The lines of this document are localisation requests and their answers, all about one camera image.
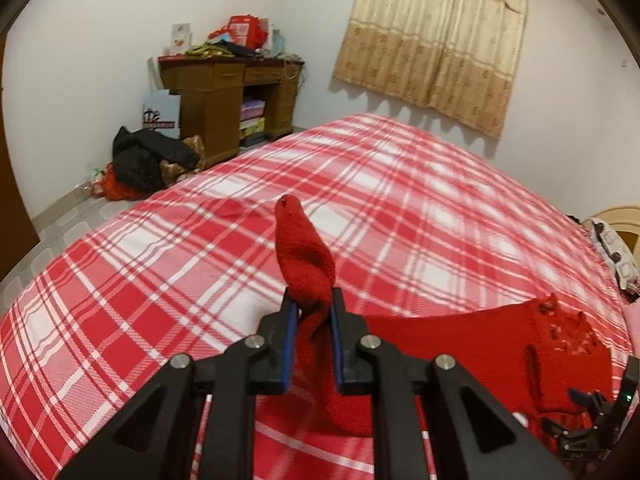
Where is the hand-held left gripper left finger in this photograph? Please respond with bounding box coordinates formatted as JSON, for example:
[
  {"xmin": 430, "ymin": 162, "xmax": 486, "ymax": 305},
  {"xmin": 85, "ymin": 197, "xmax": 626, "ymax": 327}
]
[{"xmin": 57, "ymin": 291, "xmax": 300, "ymax": 480}]

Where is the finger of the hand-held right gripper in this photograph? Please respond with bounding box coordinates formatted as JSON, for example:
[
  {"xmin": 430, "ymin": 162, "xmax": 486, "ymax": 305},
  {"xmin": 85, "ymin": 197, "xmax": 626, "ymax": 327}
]
[
  {"xmin": 567, "ymin": 386, "xmax": 610, "ymax": 413},
  {"xmin": 541, "ymin": 416, "xmax": 598, "ymax": 462}
]

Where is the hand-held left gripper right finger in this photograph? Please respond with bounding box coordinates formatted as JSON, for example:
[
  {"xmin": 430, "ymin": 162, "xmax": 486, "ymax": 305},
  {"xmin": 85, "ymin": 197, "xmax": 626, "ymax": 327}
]
[{"xmin": 329, "ymin": 288, "xmax": 571, "ymax": 480}]

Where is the red knit sweater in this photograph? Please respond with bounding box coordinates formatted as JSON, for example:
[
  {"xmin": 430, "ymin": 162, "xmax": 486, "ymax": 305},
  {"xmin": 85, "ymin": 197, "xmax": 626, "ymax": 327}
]
[{"xmin": 274, "ymin": 193, "xmax": 619, "ymax": 437}]

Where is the pink pillow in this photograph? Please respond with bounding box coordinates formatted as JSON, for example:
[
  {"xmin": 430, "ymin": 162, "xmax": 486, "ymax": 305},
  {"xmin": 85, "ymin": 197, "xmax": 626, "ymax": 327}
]
[{"xmin": 621, "ymin": 302, "xmax": 640, "ymax": 358}]

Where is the black white patterned pillow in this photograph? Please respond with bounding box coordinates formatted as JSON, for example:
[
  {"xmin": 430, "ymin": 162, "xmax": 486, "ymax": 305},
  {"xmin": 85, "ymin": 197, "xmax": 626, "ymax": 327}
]
[{"xmin": 586, "ymin": 217, "xmax": 640, "ymax": 304}]

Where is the red white plaid bed sheet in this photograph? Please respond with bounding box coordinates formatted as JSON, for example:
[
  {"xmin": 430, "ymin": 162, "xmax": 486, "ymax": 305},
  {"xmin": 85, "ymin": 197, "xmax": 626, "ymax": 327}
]
[{"xmin": 0, "ymin": 112, "xmax": 633, "ymax": 480}]

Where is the beige headboard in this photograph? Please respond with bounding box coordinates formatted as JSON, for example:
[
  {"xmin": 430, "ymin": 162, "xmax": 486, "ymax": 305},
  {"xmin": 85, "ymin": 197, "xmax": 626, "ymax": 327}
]
[{"xmin": 579, "ymin": 203, "xmax": 640, "ymax": 235}]

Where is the brown patterned cloth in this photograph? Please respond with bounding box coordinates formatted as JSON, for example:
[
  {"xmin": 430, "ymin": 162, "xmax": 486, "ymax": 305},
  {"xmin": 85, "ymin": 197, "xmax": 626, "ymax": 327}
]
[{"xmin": 159, "ymin": 135, "xmax": 207, "ymax": 184}]

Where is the red cloth on floor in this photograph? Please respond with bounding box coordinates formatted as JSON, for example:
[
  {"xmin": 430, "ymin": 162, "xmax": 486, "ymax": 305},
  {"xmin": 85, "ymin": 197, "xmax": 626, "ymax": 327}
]
[{"xmin": 96, "ymin": 164, "xmax": 147, "ymax": 203}]

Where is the black jacket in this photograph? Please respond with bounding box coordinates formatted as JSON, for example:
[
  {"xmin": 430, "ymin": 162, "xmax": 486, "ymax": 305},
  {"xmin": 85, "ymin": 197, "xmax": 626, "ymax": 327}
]
[{"xmin": 112, "ymin": 126, "xmax": 201, "ymax": 194}]

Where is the brown wooden desk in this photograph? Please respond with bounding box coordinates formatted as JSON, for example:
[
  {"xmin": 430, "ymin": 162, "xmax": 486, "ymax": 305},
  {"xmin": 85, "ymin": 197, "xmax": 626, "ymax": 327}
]
[{"xmin": 159, "ymin": 55, "xmax": 306, "ymax": 170}]

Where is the blue white paper bag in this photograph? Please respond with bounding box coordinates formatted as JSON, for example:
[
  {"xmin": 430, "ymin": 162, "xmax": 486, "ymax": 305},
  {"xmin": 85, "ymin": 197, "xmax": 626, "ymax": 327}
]
[{"xmin": 142, "ymin": 88, "xmax": 182, "ymax": 140}]

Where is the dark cloth on desk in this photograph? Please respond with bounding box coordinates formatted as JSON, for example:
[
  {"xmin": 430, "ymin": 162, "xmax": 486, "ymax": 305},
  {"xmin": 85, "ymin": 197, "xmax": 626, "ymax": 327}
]
[{"xmin": 186, "ymin": 41, "xmax": 262, "ymax": 59}]

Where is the brown wooden door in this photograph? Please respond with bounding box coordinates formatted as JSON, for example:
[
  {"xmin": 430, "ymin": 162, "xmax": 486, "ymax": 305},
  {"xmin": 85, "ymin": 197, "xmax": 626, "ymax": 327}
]
[{"xmin": 0, "ymin": 30, "xmax": 40, "ymax": 281}]

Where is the red gift bag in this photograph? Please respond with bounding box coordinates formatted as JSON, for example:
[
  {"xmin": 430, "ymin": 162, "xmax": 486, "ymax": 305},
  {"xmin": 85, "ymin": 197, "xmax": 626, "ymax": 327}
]
[{"xmin": 209, "ymin": 15, "xmax": 272, "ymax": 54}]

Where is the white printed box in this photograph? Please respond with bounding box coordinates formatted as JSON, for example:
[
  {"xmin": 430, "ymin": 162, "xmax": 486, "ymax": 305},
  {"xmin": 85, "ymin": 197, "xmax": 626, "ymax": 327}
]
[{"xmin": 169, "ymin": 22, "xmax": 195, "ymax": 56}]

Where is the beige patterned curtain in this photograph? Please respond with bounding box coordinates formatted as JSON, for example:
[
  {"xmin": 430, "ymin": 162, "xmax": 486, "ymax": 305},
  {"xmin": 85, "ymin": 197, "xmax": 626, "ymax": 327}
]
[{"xmin": 332, "ymin": 0, "xmax": 530, "ymax": 141}]

